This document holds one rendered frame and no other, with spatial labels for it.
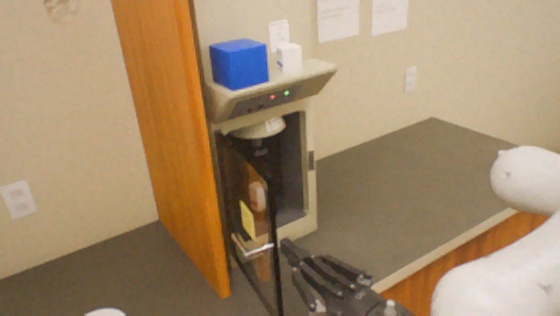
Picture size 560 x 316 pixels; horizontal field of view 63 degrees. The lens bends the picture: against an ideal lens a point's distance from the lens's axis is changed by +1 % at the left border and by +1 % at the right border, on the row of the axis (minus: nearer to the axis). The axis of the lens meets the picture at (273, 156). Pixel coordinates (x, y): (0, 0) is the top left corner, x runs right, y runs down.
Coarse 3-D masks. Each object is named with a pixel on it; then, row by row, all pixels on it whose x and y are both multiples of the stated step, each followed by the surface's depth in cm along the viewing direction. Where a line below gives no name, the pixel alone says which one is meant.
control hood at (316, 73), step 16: (304, 64) 118; (320, 64) 117; (272, 80) 107; (288, 80) 108; (304, 80) 111; (320, 80) 116; (208, 96) 110; (224, 96) 102; (240, 96) 102; (256, 96) 106; (304, 96) 122; (224, 112) 107; (256, 112) 116
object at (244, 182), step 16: (224, 144) 109; (224, 160) 113; (240, 160) 101; (224, 176) 117; (240, 176) 104; (256, 176) 93; (240, 192) 107; (256, 192) 96; (240, 208) 111; (256, 208) 99; (272, 208) 91; (240, 224) 114; (256, 224) 102; (272, 224) 93; (256, 240) 105; (272, 240) 94; (240, 256) 123; (256, 256) 108; (272, 256) 97; (256, 272) 112; (272, 272) 100; (256, 288) 116; (272, 288) 103; (272, 304) 106
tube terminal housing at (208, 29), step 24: (192, 0) 101; (216, 0) 103; (240, 0) 107; (264, 0) 110; (288, 0) 114; (192, 24) 105; (216, 24) 105; (240, 24) 109; (264, 24) 112; (312, 96) 128; (240, 120) 118; (264, 120) 122; (312, 120) 132; (312, 144) 135; (216, 168) 120; (216, 192) 126; (312, 192) 142; (312, 216) 145
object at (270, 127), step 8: (272, 120) 127; (280, 120) 130; (240, 128) 126; (248, 128) 125; (256, 128) 125; (264, 128) 126; (272, 128) 127; (280, 128) 129; (240, 136) 126; (248, 136) 126; (256, 136) 125; (264, 136) 126
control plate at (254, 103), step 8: (288, 88) 111; (296, 88) 114; (264, 96) 109; (280, 96) 114; (288, 96) 116; (240, 104) 106; (248, 104) 109; (256, 104) 111; (264, 104) 114; (272, 104) 116; (232, 112) 109; (248, 112) 114
